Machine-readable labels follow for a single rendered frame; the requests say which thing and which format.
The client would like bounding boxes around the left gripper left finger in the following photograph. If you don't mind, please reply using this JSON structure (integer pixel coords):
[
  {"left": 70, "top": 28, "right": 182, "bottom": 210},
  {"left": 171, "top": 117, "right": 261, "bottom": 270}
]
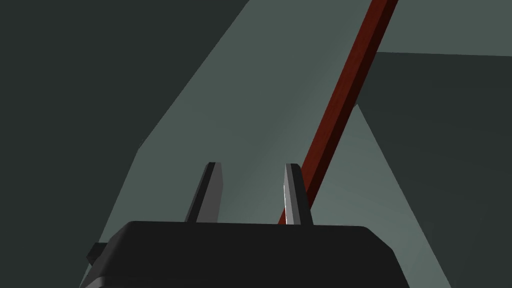
[{"left": 184, "top": 161, "right": 224, "bottom": 224}]

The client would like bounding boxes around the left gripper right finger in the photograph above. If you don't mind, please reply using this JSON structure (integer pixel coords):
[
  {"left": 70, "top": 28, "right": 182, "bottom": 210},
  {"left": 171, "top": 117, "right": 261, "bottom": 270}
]
[{"left": 283, "top": 162, "right": 315, "bottom": 226}]

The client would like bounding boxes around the red-brown wooden bar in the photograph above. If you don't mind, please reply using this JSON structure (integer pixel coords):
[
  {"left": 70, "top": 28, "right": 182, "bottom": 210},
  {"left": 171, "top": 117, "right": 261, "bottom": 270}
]
[{"left": 277, "top": 0, "right": 399, "bottom": 225}]

